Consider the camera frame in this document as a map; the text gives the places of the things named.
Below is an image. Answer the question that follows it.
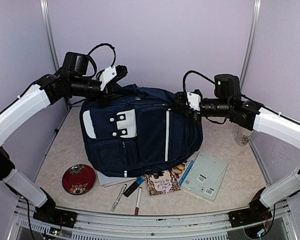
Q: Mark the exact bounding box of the navy blue student backpack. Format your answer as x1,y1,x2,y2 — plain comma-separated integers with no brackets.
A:
79,84,204,178

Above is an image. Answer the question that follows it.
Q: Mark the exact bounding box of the blue white booklet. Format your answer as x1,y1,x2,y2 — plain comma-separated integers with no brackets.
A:
172,159,195,185

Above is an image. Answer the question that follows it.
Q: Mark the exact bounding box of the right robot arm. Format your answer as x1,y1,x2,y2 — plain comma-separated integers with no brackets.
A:
181,70,300,222

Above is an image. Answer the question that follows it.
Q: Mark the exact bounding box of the pale green book with barcode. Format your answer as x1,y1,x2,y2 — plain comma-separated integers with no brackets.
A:
180,152,228,202

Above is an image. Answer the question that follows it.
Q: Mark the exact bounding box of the floral ceramic mug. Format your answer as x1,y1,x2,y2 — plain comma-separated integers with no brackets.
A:
234,126,254,146

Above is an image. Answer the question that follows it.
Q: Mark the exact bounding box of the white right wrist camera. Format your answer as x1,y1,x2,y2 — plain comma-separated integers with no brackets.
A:
174,89,203,112

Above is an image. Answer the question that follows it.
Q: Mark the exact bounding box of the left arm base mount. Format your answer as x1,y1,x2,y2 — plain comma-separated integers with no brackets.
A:
33,207,77,229

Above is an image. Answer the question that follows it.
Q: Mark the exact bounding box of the black blue highlighter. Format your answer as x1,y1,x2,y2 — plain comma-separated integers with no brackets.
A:
123,176,145,197

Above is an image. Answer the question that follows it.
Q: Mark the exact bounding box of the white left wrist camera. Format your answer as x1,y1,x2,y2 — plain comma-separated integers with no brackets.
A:
98,65,128,91

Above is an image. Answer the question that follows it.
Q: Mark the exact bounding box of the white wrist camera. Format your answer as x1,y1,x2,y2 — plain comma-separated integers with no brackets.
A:
98,65,128,91
174,89,203,112

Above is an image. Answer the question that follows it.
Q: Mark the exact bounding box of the white Designer Fate book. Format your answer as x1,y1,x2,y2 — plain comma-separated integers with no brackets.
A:
96,171,137,188

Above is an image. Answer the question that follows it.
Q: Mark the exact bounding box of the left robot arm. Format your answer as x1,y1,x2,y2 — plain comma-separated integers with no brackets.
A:
0,52,128,223

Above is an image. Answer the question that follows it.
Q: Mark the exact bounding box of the red floral plate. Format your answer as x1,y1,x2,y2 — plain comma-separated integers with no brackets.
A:
61,164,96,196

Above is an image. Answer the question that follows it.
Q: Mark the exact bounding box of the aluminium front rail frame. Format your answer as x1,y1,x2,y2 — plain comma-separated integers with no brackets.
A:
7,199,298,240

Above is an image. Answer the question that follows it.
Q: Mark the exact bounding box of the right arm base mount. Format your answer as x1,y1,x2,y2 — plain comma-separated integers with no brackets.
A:
228,201,273,228

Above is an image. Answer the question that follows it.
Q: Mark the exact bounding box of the illustrated taming shrew book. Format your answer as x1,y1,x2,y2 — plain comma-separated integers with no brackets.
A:
144,169,181,197

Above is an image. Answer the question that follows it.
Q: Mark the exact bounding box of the red white marker pen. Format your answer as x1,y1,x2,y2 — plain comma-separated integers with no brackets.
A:
134,187,143,216

